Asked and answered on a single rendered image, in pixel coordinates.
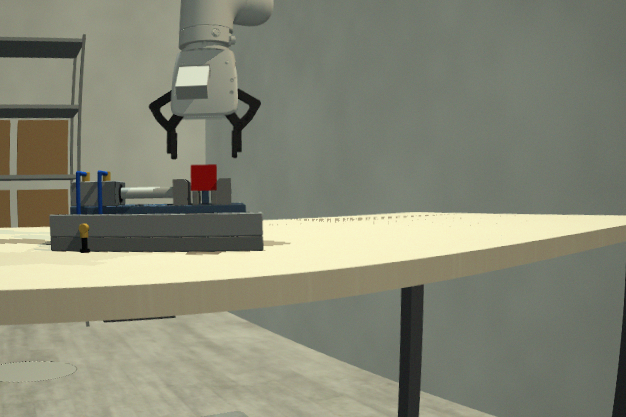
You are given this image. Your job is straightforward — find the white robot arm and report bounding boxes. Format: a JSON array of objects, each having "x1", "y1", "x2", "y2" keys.
[{"x1": 175, "y1": 0, "x2": 273, "y2": 100}]

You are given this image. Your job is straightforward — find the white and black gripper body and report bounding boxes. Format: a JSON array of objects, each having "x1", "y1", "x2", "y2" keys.
[{"x1": 171, "y1": 45, "x2": 238, "y2": 120}]

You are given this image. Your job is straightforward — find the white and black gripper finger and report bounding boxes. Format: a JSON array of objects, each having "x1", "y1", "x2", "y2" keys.
[
  {"x1": 149, "y1": 91, "x2": 183, "y2": 159},
  {"x1": 226, "y1": 89, "x2": 261, "y2": 158}
]

